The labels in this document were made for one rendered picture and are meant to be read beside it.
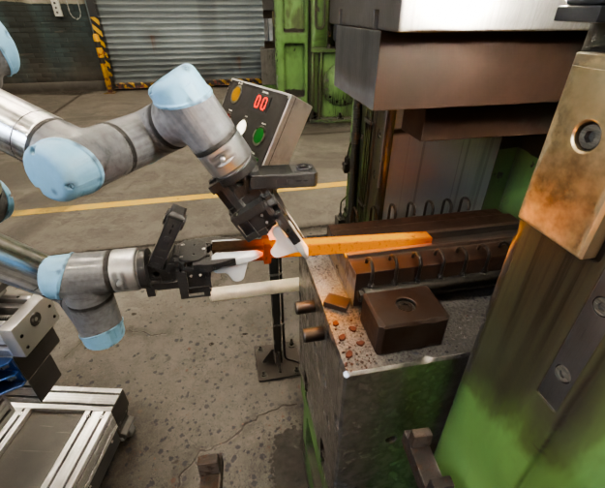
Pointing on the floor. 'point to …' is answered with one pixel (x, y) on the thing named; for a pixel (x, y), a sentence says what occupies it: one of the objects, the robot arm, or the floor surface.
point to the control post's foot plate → (266, 367)
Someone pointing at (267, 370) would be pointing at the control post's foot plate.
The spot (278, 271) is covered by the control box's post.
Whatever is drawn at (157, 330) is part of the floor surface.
